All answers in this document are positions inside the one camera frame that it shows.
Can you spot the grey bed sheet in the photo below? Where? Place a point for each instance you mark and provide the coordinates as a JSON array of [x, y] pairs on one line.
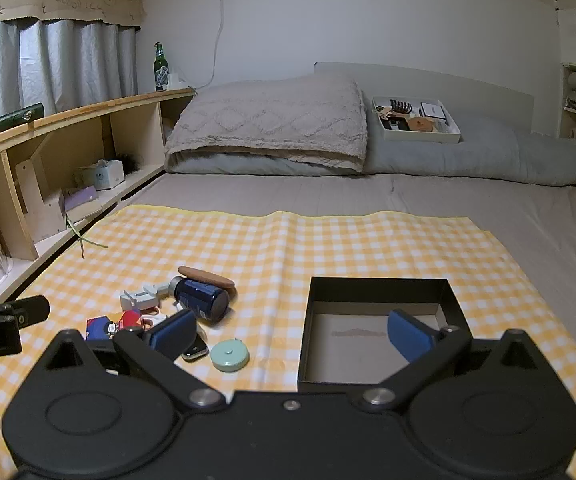
[[418, 200]]

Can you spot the green plant stem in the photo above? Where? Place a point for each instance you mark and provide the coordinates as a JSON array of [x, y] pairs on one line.
[[86, 240]]

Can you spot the grey headboard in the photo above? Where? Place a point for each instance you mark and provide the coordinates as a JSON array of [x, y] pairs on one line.
[[468, 85]]

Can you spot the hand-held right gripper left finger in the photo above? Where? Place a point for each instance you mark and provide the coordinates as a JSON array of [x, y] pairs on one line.
[[173, 332]]

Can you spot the grey curtain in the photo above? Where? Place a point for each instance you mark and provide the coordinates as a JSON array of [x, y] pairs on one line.
[[58, 65]]

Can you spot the wooden bedside shelf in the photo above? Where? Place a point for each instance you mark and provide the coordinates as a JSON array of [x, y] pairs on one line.
[[88, 110]]

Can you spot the brown wooden oblong case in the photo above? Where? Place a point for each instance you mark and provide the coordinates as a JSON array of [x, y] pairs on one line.
[[208, 277]]

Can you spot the yellow checkered cloth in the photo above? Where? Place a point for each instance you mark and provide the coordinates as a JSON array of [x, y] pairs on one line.
[[268, 260]]

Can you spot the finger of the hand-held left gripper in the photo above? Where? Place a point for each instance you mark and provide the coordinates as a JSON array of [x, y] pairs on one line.
[[23, 312]]

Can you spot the small white box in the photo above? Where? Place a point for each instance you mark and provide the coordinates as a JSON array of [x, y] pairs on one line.
[[433, 110]]

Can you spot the black cardboard box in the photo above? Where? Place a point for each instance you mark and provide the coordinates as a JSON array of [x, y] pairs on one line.
[[308, 320]]

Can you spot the red and blue box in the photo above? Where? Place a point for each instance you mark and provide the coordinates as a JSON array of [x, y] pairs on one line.
[[99, 328]]

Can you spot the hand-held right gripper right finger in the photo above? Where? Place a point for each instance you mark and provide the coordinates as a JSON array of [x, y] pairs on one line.
[[408, 332]]

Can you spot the dark green case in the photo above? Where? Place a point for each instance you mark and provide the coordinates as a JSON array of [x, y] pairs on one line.
[[13, 120]]

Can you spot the grey folded quilt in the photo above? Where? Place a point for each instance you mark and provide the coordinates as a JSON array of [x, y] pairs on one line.
[[493, 155]]

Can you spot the brown round leather item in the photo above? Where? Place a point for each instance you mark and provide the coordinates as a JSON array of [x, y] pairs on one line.
[[420, 124]]

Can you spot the purple flat box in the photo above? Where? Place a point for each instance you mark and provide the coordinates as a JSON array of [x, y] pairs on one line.
[[83, 199]]

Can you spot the black fluffy item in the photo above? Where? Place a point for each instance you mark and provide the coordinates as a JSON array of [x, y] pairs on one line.
[[130, 161]]

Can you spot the white tissue box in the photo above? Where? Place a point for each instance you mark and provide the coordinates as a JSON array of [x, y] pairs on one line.
[[103, 175]]

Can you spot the green round tape measure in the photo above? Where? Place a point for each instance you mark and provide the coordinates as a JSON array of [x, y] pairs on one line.
[[229, 356]]

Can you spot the dark blue bottle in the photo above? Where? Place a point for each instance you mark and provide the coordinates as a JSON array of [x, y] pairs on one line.
[[203, 300]]

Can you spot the green beer bottle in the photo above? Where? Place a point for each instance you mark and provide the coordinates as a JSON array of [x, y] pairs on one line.
[[161, 70]]

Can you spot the black smartwatch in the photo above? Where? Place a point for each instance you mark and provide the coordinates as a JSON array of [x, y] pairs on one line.
[[196, 350]]

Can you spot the wooden board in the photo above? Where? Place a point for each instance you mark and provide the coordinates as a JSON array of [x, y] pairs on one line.
[[33, 200]]

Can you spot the beige textured pillow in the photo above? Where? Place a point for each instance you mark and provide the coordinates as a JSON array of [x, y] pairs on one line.
[[268, 115]]

